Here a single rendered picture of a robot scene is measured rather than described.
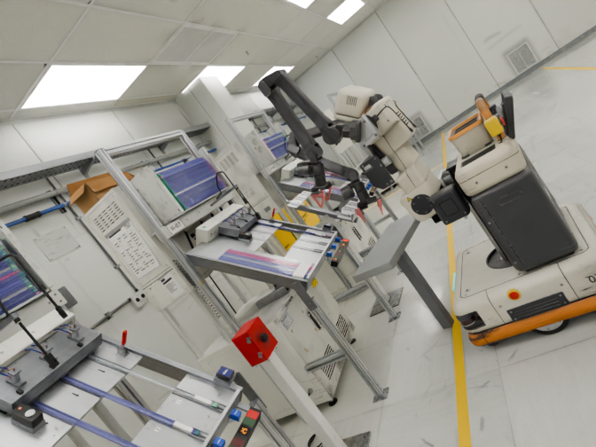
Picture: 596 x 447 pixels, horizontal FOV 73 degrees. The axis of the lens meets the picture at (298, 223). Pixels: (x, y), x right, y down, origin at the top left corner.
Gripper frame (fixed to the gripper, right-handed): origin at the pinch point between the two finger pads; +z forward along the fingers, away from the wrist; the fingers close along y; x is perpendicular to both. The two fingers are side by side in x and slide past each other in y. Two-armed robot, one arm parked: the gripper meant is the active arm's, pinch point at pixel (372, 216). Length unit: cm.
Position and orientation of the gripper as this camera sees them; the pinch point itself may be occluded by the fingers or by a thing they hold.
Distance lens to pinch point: 208.0
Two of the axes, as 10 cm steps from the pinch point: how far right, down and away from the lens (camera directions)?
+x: -1.5, -2.9, -9.5
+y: -9.2, 3.8, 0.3
